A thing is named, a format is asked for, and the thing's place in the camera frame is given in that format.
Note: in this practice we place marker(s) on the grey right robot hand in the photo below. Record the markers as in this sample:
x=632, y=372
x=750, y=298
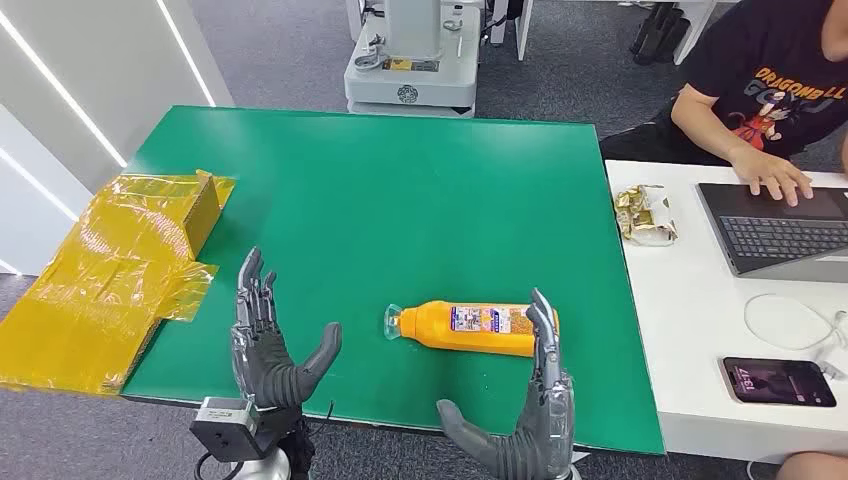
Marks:
x=536, y=437

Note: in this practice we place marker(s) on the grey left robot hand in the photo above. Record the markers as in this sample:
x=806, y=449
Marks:
x=265, y=371

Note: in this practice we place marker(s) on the person's right hand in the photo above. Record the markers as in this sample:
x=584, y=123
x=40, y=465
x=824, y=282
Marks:
x=772, y=175

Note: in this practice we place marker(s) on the orange bottle with printed label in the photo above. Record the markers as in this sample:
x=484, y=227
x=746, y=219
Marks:
x=450, y=338

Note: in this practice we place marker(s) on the white robot base machine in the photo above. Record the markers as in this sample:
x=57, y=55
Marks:
x=411, y=73

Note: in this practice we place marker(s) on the person's right forearm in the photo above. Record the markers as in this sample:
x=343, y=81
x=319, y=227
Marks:
x=702, y=122

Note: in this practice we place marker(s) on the grey laptop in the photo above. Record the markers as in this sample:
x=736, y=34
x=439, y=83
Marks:
x=782, y=238

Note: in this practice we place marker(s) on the person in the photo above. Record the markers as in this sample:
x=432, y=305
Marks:
x=782, y=53

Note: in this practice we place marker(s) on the crumpled gold snack wrapper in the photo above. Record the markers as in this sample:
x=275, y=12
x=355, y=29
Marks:
x=642, y=215

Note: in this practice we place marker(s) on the yellow taped cardboard box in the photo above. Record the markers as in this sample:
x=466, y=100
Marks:
x=99, y=278

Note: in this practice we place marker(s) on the white charger plug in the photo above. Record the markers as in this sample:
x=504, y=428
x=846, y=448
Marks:
x=835, y=368

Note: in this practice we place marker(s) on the black smartphone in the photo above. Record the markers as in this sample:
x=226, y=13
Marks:
x=778, y=383

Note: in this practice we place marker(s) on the person's leg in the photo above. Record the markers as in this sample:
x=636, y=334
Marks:
x=815, y=469

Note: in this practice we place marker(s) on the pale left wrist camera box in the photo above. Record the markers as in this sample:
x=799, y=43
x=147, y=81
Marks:
x=222, y=427

